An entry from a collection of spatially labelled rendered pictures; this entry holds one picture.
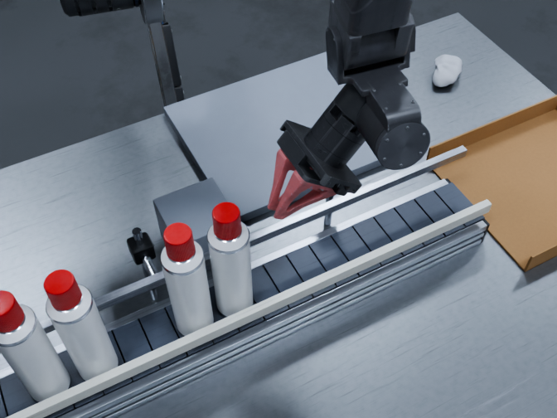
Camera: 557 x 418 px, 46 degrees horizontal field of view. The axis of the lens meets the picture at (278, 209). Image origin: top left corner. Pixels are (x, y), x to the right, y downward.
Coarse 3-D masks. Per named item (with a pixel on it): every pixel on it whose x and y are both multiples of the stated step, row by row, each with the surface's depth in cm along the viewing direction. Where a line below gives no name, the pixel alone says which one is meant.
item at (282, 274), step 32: (448, 192) 105; (384, 224) 101; (416, 224) 101; (288, 256) 97; (320, 256) 97; (352, 256) 97; (256, 288) 94; (288, 288) 94; (160, 320) 91; (256, 320) 91; (64, 352) 88; (128, 352) 88; (192, 352) 88; (0, 384) 85; (128, 384) 86; (0, 416) 82
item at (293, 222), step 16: (432, 160) 98; (448, 160) 99; (400, 176) 96; (416, 176) 98; (368, 192) 95; (320, 208) 92; (336, 208) 93; (288, 224) 91; (256, 240) 89; (208, 256) 87; (160, 272) 86; (128, 288) 84; (144, 288) 85; (96, 304) 83; (112, 304) 84; (48, 320) 81; (0, 352) 80
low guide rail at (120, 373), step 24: (456, 216) 98; (408, 240) 95; (360, 264) 92; (312, 288) 90; (240, 312) 87; (264, 312) 89; (192, 336) 85; (216, 336) 87; (144, 360) 83; (96, 384) 81; (48, 408) 79
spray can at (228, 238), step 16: (224, 208) 77; (224, 224) 75; (240, 224) 78; (208, 240) 79; (224, 240) 78; (240, 240) 79; (224, 256) 79; (240, 256) 80; (224, 272) 82; (240, 272) 82; (224, 288) 85; (240, 288) 85; (224, 304) 88; (240, 304) 88
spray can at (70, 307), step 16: (64, 272) 71; (48, 288) 70; (64, 288) 70; (80, 288) 74; (48, 304) 73; (64, 304) 71; (80, 304) 73; (64, 320) 72; (80, 320) 73; (96, 320) 76; (64, 336) 75; (80, 336) 75; (96, 336) 77; (80, 352) 78; (96, 352) 79; (112, 352) 83; (80, 368) 81; (96, 368) 81; (112, 368) 84
